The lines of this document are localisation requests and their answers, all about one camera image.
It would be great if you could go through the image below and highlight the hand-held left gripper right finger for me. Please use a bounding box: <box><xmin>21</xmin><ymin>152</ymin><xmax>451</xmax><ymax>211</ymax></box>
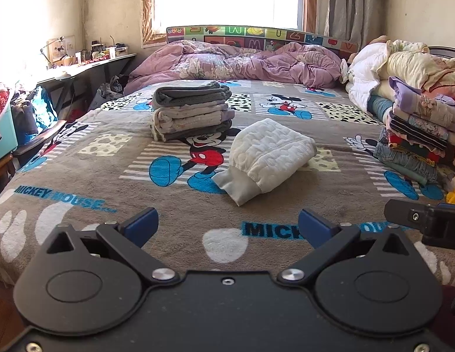
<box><xmin>277</xmin><ymin>208</ymin><xmax>409</xmax><ymax>285</ymax></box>

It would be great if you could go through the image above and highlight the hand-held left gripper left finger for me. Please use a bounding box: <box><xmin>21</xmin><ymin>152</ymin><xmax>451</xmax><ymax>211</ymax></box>
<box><xmin>46</xmin><ymin>207</ymin><xmax>181</xmax><ymax>285</ymax></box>

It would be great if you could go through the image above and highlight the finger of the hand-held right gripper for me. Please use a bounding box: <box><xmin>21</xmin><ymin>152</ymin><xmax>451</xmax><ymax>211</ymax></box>
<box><xmin>383</xmin><ymin>199</ymin><xmax>430</xmax><ymax>231</ymax></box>

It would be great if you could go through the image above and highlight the white quilted garment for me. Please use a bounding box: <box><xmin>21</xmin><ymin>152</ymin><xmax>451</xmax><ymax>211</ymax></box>
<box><xmin>212</xmin><ymin>118</ymin><xmax>318</xmax><ymax>207</ymax></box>

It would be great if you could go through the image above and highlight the pile of colourful clothes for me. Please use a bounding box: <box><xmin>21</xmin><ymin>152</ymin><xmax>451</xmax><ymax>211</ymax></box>
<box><xmin>374</xmin><ymin>76</ymin><xmax>455</xmax><ymax>187</ymax></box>

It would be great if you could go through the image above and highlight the cartoon printed brown blanket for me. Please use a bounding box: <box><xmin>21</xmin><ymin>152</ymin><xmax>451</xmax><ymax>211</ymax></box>
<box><xmin>0</xmin><ymin>78</ymin><xmax>455</xmax><ymax>287</ymax></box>

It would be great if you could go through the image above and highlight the person's maroon clothing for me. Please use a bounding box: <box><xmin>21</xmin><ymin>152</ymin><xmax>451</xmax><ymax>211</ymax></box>
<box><xmin>431</xmin><ymin>284</ymin><xmax>455</xmax><ymax>340</ymax></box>

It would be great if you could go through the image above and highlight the teal striped folded blanket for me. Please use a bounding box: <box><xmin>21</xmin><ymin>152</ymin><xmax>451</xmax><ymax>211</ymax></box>
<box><xmin>367</xmin><ymin>94</ymin><xmax>395</xmax><ymax>122</ymax></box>

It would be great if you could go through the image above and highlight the cream quilted folded garment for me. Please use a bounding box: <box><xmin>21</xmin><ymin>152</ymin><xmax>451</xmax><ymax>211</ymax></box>
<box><xmin>150</xmin><ymin>103</ymin><xmax>235</xmax><ymax>141</ymax></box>

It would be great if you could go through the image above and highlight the wooden chair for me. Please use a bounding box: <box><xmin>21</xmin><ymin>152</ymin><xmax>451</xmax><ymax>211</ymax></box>
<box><xmin>12</xmin><ymin>119</ymin><xmax>67</xmax><ymax>159</ymax></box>

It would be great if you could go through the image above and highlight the white quilt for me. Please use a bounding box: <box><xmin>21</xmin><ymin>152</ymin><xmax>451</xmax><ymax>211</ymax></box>
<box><xmin>339</xmin><ymin>42</ymin><xmax>397</xmax><ymax>112</ymax></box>

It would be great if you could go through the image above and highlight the blue bag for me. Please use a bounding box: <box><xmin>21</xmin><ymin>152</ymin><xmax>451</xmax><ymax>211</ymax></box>
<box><xmin>29</xmin><ymin>86</ymin><xmax>59</xmax><ymax>144</ymax></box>

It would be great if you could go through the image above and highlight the cream floral quilt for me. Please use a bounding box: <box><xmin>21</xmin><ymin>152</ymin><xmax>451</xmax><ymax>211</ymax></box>
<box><xmin>376</xmin><ymin>40</ymin><xmax>455</xmax><ymax>94</ymax></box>

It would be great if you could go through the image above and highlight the teal storage box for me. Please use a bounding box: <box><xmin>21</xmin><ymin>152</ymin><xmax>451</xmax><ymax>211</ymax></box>
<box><xmin>0</xmin><ymin>89</ymin><xmax>20</xmax><ymax>165</ymax></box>

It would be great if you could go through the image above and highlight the black desk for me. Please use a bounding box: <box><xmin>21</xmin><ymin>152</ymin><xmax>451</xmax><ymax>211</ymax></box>
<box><xmin>36</xmin><ymin>53</ymin><xmax>138</xmax><ymax>120</ymax></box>

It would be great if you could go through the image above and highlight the desk clutter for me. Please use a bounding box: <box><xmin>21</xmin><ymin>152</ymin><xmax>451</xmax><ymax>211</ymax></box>
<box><xmin>74</xmin><ymin>36</ymin><xmax>130</xmax><ymax>62</ymax></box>

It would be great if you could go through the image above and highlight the purple duvet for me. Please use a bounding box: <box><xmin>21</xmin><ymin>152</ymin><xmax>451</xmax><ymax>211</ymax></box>
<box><xmin>124</xmin><ymin>40</ymin><xmax>342</xmax><ymax>95</ymax></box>

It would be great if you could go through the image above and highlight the red floral cloth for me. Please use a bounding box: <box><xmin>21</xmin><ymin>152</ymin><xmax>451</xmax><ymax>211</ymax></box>
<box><xmin>0</xmin><ymin>82</ymin><xmax>15</xmax><ymax>122</ymax></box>

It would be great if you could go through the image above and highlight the desk lamp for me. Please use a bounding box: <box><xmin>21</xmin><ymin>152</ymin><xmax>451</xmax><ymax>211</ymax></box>
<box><xmin>40</xmin><ymin>36</ymin><xmax>66</xmax><ymax>70</ymax></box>

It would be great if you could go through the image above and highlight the colourful alphabet headboard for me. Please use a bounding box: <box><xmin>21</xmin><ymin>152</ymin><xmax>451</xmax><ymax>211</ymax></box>
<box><xmin>166</xmin><ymin>25</ymin><xmax>359</xmax><ymax>56</ymax></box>

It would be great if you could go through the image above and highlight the grey curtain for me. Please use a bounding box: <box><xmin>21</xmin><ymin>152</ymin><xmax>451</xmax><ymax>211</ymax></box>
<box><xmin>315</xmin><ymin>0</ymin><xmax>388</xmax><ymax>48</ymax></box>

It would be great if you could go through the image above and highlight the wooden framed window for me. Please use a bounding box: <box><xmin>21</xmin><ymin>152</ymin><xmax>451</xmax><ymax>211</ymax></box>
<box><xmin>141</xmin><ymin>0</ymin><xmax>318</xmax><ymax>47</ymax></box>

